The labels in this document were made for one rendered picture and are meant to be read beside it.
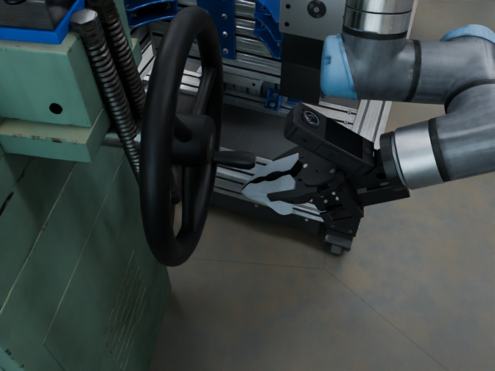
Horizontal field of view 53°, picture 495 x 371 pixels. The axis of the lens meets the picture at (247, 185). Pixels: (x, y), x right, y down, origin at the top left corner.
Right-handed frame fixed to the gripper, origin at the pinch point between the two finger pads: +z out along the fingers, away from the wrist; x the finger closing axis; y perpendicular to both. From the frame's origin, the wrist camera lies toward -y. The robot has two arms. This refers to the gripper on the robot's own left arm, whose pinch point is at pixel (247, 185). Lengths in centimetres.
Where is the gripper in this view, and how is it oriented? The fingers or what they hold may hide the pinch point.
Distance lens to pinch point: 66.9
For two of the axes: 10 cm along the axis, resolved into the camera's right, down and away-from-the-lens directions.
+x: 1.5, -7.6, 6.3
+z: -8.6, 2.2, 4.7
